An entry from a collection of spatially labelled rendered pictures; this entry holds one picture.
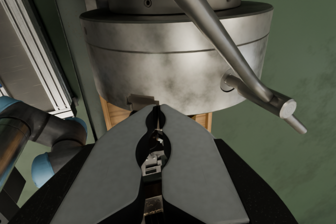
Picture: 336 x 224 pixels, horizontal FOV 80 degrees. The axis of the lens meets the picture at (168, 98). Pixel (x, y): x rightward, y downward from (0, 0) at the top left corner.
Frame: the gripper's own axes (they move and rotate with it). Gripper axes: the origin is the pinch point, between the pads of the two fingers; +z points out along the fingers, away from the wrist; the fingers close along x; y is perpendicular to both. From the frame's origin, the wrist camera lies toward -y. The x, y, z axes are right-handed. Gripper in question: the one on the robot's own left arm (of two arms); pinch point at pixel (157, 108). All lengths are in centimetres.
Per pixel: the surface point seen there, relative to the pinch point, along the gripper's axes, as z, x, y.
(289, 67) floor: 167, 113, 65
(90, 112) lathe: 73, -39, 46
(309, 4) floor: 168, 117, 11
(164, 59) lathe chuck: 11.8, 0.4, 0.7
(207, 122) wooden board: 49, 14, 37
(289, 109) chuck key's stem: 5.5, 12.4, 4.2
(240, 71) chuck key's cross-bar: 3.5, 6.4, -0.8
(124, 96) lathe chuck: 13.8, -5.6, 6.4
